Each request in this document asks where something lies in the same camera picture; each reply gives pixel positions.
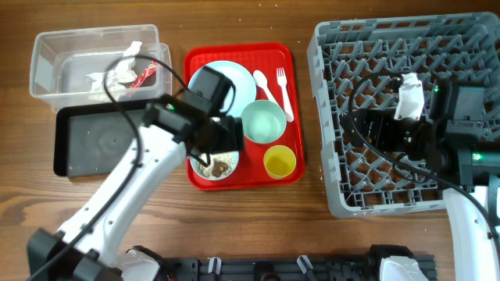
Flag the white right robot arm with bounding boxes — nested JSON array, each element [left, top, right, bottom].
[[345, 74, 499, 280]]

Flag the red serving tray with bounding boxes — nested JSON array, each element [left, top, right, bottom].
[[184, 42, 305, 191]]

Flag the mint green bowl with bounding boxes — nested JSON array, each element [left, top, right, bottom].
[[241, 100, 288, 144]]

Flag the grey dishwasher rack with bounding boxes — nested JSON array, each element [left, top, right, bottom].
[[307, 12, 499, 219]]

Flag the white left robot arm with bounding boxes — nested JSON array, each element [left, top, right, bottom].
[[27, 92, 245, 280]]

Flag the white crumpled napkin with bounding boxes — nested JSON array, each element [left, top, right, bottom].
[[87, 41, 142, 92]]

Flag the white plastic spoon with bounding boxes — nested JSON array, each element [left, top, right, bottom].
[[252, 70, 277, 104]]

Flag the white plastic fork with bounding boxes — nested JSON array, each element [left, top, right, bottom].
[[277, 67, 295, 123]]

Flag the light blue plate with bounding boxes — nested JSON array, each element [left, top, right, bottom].
[[205, 60, 257, 121]]

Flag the clear plastic waste bin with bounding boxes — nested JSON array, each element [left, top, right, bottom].
[[30, 24, 171, 110]]

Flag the red snack wrapper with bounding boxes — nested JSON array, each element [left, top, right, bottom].
[[130, 61, 157, 88]]

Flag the food scraps rice and nuts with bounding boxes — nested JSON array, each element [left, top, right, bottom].
[[196, 151, 236, 180]]

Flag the light blue bowl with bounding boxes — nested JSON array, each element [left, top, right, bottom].
[[189, 150, 240, 181]]

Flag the yellow plastic cup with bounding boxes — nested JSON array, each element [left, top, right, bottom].
[[263, 145, 297, 180]]

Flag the black food waste tray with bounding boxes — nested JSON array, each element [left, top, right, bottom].
[[53, 103, 134, 177]]

